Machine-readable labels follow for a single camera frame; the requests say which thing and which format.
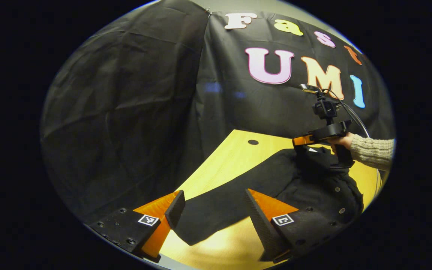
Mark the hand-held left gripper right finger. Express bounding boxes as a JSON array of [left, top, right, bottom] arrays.
[[244, 188, 351, 263]]

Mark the black buttoned cardigan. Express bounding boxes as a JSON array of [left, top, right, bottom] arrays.
[[173, 146, 365, 246]]

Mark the black backdrop cloth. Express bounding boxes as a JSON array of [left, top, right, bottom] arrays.
[[40, 0, 395, 225]]

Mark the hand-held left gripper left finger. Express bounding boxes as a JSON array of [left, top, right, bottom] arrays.
[[88, 189, 186, 263]]

